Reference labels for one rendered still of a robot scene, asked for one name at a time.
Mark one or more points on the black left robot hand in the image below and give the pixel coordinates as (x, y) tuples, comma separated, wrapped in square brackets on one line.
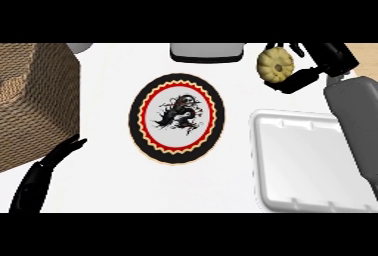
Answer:
[(37, 180)]

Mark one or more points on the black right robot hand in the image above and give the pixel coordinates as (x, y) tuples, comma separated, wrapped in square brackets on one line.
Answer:
[(330, 56)]

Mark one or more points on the pale yellow pattypan squash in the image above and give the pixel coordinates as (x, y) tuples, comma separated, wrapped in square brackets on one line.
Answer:
[(275, 65)]

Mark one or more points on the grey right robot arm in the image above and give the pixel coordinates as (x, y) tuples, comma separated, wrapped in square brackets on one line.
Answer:
[(356, 116)]

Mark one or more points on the white plastic tray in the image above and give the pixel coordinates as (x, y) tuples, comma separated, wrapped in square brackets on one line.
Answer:
[(305, 160)]

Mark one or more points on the black red patterned plate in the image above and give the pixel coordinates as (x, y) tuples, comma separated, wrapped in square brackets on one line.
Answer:
[(178, 118)]

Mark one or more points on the brown woven wicker basket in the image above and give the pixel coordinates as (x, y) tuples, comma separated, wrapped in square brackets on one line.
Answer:
[(34, 106)]

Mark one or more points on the grey appliance with black base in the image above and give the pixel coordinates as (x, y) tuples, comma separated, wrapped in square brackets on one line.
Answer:
[(207, 50)]

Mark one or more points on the grey rounded object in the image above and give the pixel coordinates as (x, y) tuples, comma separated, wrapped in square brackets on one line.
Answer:
[(79, 46)]

